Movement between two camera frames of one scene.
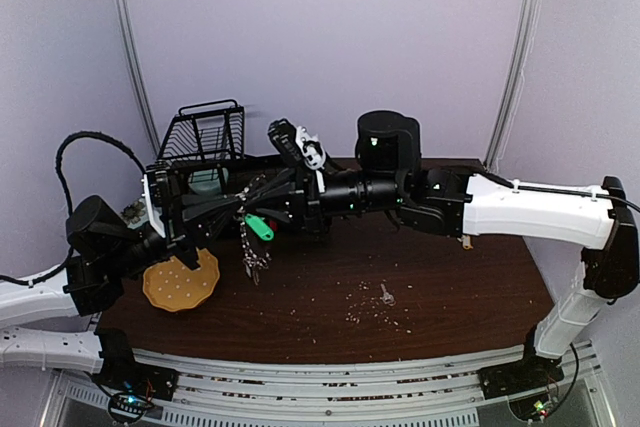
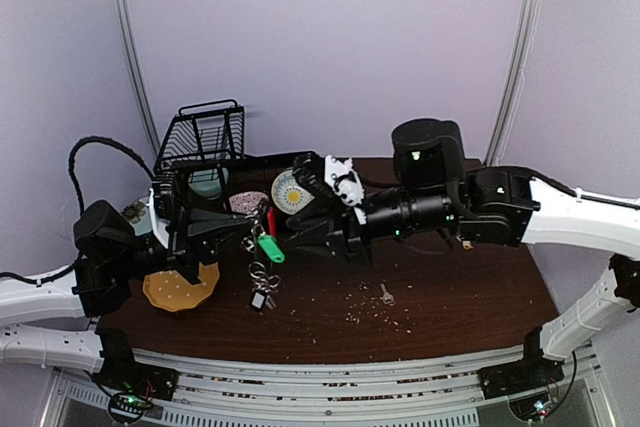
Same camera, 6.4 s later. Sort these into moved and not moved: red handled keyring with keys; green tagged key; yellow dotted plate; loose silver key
Moved: red handled keyring with keys; green tagged key
Not moved: yellow dotted plate; loose silver key
